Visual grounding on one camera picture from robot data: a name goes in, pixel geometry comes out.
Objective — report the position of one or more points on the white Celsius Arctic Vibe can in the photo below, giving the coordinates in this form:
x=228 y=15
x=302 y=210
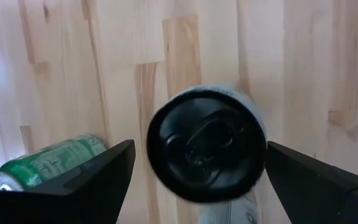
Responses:
x=207 y=146

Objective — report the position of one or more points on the green Sprite can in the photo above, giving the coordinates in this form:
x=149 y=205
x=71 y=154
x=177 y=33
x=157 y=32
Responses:
x=51 y=161

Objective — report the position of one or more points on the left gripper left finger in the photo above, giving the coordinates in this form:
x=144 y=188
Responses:
x=73 y=196

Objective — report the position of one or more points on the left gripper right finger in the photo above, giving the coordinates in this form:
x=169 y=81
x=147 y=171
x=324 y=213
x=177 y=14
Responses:
x=315 y=193

